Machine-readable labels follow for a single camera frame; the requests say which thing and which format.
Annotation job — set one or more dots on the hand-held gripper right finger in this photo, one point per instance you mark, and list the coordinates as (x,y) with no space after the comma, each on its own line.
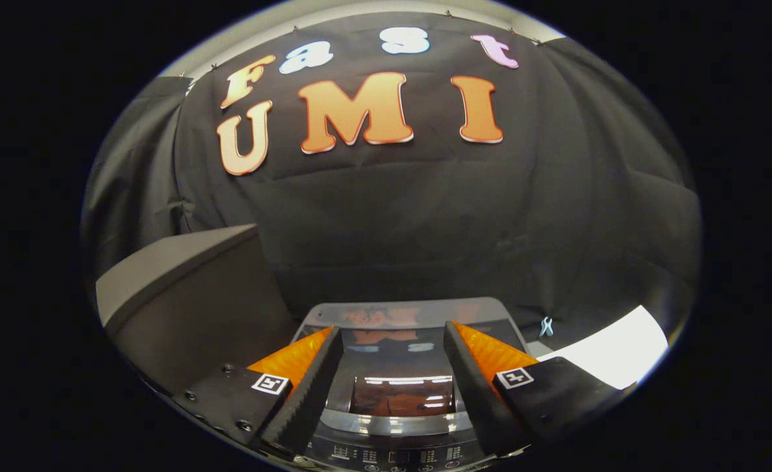
(474,393)

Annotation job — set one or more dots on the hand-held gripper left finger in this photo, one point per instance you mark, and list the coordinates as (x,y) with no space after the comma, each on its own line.
(310,400)

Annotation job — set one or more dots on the grey washing machine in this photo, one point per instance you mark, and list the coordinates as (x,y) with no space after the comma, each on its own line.
(392,452)

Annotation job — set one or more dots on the light blue clip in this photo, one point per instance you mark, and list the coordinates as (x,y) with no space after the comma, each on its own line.
(546,326)

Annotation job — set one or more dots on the grey cabinet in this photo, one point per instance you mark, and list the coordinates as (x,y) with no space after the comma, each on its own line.
(195,308)

